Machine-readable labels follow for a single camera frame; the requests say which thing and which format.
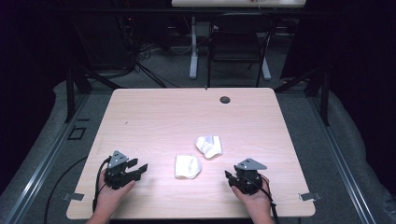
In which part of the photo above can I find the person's right hand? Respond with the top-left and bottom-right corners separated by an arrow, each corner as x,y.
231,174 -> 273,218

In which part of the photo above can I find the grey metal table bracket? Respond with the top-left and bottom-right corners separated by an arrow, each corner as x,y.
61,192 -> 85,202
298,191 -> 323,202

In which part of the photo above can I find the black folding chair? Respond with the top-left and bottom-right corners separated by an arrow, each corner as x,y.
206,12 -> 277,89

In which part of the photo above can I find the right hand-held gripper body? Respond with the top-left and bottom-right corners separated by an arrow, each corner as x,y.
229,157 -> 268,196

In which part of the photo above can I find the bundle of floor cables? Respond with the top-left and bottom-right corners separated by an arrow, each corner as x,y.
116,15 -> 194,89

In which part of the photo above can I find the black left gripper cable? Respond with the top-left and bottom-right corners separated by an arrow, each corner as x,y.
92,157 -> 112,214

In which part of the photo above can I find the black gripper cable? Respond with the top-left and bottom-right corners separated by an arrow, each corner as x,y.
242,175 -> 280,224
92,157 -> 112,214

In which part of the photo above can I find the black metal frame stand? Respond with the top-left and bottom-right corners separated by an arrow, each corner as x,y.
274,64 -> 331,127
64,18 -> 125,123

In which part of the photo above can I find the person's left hand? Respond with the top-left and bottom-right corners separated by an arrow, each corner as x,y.
96,168 -> 136,217

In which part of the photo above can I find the white sock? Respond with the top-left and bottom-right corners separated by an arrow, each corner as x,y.
194,134 -> 224,161
174,154 -> 203,180

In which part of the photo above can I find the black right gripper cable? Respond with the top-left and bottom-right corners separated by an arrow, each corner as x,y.
242,175 -> 280,224

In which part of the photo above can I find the white desk with metal legs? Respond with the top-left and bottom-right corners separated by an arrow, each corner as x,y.
171,0 -> 307,80

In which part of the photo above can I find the aluminium floor rail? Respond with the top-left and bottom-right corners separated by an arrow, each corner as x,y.
3,92 -> 92,224
306,94 -> 377,224

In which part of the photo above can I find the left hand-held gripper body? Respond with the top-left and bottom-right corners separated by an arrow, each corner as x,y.
104,150 -> 142,190

